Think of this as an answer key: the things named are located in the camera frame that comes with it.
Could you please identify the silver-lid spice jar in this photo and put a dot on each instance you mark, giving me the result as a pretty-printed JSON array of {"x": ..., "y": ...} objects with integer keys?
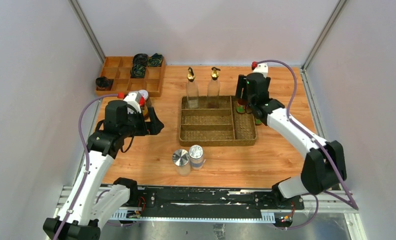
[
  {"x": 196, "y": 157},
  {"x": 181, "y": 160}
]

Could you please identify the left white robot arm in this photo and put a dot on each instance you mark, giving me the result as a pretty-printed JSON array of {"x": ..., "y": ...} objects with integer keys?
[{"x": 82, "y": 217}]

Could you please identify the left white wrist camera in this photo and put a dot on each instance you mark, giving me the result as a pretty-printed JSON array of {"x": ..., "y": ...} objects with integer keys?
[{"x": 133, "y": 99}]

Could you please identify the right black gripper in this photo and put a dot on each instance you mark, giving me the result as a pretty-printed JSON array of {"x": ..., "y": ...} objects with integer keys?
[{"x": 242, "y": 83}]

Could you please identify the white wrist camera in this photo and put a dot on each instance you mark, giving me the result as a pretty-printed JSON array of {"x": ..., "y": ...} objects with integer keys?
[
  {"x": 261, "y": 68},
  {"x": 133, "y": 99}
]

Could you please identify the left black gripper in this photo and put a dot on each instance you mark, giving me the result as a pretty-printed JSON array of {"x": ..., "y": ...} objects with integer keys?
[{"x": 151, "y": 127}]

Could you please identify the green coiled item top-right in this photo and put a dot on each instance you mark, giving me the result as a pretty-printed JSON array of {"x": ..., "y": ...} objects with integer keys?
[{"x": 156, "y": 60}]

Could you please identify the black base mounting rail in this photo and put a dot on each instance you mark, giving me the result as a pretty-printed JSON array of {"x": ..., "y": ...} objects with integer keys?
[{"x": 208, "y": 203}]

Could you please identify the dark coiled item middle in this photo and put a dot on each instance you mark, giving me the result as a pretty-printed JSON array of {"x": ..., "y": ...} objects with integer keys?
[{"x": 138, "y": 71}]

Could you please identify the wooden compartment tray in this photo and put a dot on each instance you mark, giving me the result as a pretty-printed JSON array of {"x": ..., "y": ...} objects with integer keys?
[{"x": 118, "y": 69}]

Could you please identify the yellow-cap sauce bottle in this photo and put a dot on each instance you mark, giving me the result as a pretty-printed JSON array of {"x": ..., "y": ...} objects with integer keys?
[
  {"x": 257, "y": 122},
  {"x": 241, "y": 106}
]

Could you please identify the brownish glass oil bottle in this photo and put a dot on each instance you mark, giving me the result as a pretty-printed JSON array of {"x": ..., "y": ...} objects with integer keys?
[{"x": 213, "y": 89}]

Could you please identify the clear oil bottle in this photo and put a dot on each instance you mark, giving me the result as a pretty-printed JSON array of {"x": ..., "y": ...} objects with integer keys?
[{"x": 192, "y": 90}]

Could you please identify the woven wicker divided tray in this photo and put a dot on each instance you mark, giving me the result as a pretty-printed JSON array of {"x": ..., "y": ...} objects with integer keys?
[{"x": 215, "y": 127}]

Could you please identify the right silver-lid spice jar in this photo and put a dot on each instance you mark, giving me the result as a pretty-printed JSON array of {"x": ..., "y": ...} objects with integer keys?
[{"x": 196, "y": 157}]

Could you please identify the left silver-lid spice jar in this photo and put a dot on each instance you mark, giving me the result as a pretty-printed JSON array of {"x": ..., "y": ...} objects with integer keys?
[{"x": 181, "y": 160}]

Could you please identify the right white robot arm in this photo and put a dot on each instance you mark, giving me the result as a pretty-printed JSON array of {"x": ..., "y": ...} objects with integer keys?
[{"x": 324, "y": 161}]

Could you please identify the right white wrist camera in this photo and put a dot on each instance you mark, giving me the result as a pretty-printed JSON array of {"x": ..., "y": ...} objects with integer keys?
[{"x": 261, "y": 68}]

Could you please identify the red-lid sauce jar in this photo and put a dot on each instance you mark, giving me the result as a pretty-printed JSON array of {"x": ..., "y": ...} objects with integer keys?
[{"x": 144, "y": 108}]

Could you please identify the black coiled item top-middle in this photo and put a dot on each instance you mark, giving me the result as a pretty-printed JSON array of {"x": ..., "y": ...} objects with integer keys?
[{"x": 140, "y": 59}]

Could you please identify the black coiled item outside tray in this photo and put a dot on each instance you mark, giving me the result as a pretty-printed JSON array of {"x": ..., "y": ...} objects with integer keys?
[{"x": 103, "y": 83}]

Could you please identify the white-lid sauce jar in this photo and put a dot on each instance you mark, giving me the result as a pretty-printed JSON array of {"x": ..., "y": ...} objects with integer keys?
[{"x": 146, "y": 96}]

